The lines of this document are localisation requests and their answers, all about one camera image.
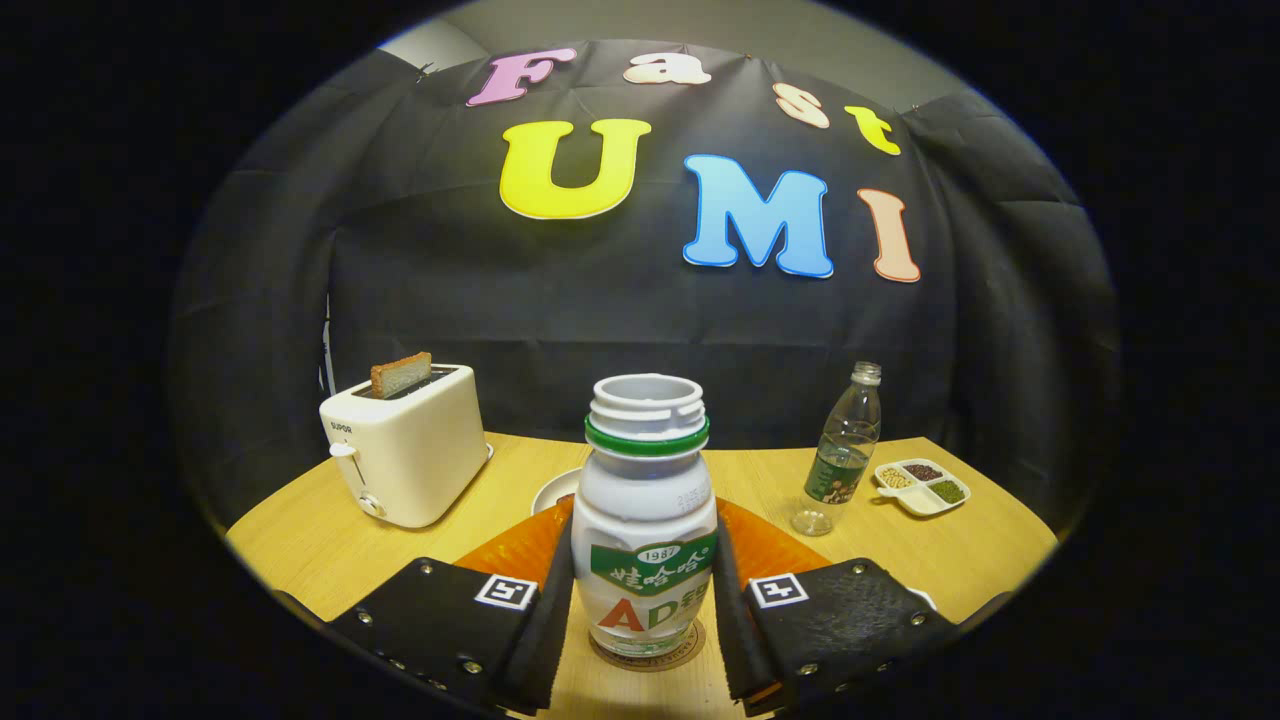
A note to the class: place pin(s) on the wooden table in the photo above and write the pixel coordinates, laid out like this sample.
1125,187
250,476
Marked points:
300,540

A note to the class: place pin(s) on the white divided dish with beans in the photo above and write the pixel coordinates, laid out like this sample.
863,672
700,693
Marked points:
920,495

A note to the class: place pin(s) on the round cork coaster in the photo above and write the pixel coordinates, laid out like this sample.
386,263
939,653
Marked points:
645,662

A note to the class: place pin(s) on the white round plate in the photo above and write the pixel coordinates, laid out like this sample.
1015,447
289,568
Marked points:
550,490

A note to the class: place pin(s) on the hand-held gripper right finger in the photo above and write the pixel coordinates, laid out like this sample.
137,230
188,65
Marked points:
850,625

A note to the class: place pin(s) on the white toaster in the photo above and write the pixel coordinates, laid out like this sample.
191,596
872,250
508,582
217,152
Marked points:
420,460

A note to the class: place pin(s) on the clear plastic water bottle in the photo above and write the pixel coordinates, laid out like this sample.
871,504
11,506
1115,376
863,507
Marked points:
845,450

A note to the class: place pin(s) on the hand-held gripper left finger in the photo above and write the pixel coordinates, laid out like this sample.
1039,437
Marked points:
450,620

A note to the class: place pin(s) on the toasted bread slice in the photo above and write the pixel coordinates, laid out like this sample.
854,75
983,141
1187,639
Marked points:
400,375

